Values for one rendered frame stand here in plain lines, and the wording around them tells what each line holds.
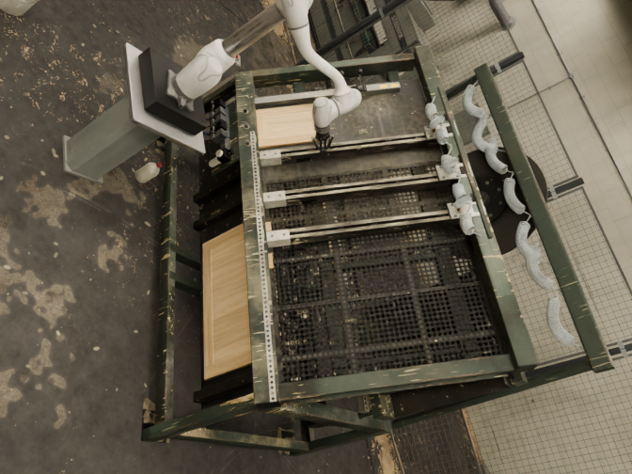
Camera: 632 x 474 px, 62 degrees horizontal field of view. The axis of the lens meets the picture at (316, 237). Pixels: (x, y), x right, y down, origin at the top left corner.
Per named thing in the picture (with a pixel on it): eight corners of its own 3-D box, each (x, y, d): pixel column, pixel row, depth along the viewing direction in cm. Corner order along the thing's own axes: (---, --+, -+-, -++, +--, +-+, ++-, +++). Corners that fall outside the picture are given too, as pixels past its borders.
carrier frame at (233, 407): (155, 131, 392) (239, 72, 356) (272, 206, 494) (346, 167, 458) (140, 441, 280) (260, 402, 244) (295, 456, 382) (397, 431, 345)
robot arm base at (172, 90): (165, 99, 271) (172, 93, 269) (166, 69, 283) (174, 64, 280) (191, 118, 284) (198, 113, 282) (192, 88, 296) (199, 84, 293)
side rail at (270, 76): (254, 83, 365) (252, 70, 356) (411, 65, 369) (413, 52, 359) (254, 88, 362) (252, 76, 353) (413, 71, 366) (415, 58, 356)
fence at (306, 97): (255, 102, 347) (254, 98, 344) (398, 86, 350) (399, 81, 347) (255, 107, 345) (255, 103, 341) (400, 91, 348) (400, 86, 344)
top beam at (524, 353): (412, 57, 364) (414, 46, 355) (426, 56, 364) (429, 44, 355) (512, 373, 250) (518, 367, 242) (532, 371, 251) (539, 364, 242)
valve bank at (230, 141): (194, 105, 343) (221, 86, 332) (210, 117, 353) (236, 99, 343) (194, 165, 317) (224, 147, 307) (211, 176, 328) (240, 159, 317)
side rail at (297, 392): (280, 389, 256) (278, 383, 247) (503, 360, 260) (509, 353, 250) (281, 406, 252) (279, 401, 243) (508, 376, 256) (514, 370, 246)
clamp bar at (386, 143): (260, 156, 323) (255, 129, 303) (451, 134, 327) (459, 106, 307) (261, 169, 318) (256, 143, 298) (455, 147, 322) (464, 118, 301)
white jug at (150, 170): (134, 167, 358) (154, 154, 349) (146, 174, 365) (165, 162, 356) (134, 180, 353) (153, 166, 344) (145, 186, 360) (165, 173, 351)
